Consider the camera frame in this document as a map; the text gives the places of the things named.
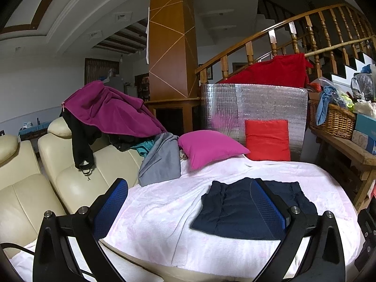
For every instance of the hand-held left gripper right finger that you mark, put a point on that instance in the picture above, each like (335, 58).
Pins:
(268, 208)

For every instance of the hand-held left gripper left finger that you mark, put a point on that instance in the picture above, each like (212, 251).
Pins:
(113, 205)

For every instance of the navy padded jacket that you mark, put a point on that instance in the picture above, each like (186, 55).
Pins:
(232, 211)

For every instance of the cream leather sofa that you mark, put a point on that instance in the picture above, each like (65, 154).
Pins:
(73, 182)

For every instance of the pink white fleece blanket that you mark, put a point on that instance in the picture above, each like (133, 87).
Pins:
(164, 211)

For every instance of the grey garment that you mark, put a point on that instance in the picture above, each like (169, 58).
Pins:
(160, 161)

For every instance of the teal garment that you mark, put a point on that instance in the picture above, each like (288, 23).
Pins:
(144, 148)

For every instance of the red pillow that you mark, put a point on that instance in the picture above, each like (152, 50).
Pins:
(265, 141)

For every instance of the black garment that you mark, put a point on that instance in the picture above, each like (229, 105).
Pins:
(79, 141)

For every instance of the magenta pillow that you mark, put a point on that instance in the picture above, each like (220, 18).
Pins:
(211, 148)

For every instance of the magenta fleece garment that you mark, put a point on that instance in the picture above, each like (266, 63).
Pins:
(111, 108)

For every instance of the silver foil insulation panel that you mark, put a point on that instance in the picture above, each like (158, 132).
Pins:
(264, 102)

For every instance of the low side table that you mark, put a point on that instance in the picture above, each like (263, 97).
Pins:
(32, 129)

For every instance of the wicker basket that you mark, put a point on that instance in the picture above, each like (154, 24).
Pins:
(337, 120)

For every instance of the light blue cardboard box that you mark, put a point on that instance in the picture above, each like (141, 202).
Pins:
(365, 123)

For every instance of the blue cloth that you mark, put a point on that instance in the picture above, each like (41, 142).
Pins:
(323, 102)

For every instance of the dark display shelf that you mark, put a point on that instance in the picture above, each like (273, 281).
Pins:
(142, 88)

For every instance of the beige plastic bag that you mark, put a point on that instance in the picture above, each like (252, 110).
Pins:
(365, 107)

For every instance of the neon yellow plastic item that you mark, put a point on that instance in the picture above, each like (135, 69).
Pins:
(348, 100)

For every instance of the red cloth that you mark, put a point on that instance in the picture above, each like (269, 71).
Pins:
(270, 70)

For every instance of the clear bag with dark contents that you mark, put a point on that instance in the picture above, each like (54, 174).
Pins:
(362, 85)

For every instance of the wooden stair railing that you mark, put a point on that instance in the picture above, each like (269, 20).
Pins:
(249, 51)

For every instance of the wooden pillar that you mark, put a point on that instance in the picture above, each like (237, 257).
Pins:
(170, 50)

